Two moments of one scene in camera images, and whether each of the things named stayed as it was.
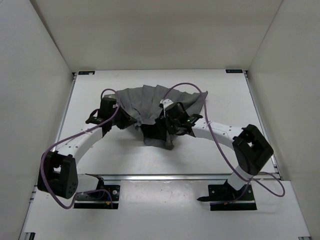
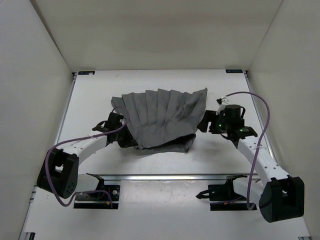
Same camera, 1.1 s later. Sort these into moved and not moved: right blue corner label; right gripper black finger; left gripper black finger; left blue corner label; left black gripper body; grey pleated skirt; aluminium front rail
Moved: grey pleated skirt; left black gripper body; right gripper black finger; left gripper black finger
Not moved: left blue corner label; aluminium front rail; right blue corner label
